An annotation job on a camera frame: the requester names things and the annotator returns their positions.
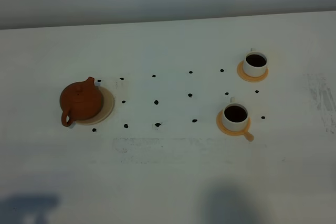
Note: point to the white teacup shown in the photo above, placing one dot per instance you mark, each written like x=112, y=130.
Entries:
x=255, y=63
x=234, y=116

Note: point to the far orange saucer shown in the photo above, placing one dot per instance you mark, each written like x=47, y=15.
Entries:
x=248, y=78

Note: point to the far white teacup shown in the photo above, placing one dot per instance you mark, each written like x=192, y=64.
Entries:
x=255, y=63

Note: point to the brown clay teapot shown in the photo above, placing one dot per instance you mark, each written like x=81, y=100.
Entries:
x=80, y=101

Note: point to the near orange saucer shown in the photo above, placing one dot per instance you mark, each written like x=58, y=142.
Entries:
x=248, y=136

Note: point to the near white teacup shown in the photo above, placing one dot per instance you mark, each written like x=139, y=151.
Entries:
x=234, y=116

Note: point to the beige round teapot coaster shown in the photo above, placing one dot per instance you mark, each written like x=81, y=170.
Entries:
x=106, y=109

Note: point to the orange saucer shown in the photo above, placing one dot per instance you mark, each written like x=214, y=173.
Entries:
x=248, y=78
x=248, y=136

